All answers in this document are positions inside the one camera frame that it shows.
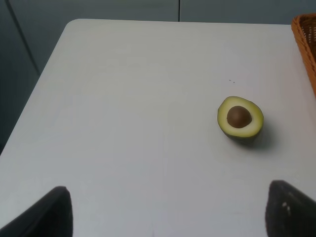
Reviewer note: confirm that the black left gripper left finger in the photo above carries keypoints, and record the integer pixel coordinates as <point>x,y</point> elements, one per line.
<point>50,216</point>

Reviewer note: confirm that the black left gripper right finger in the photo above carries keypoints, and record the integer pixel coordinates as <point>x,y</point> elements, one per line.
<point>289,212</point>

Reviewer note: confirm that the orange wicker basket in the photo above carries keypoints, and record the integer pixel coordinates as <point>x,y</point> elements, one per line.
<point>304,30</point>

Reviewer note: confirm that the halved avocado with pit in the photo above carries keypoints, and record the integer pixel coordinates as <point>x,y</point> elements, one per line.
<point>240,119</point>

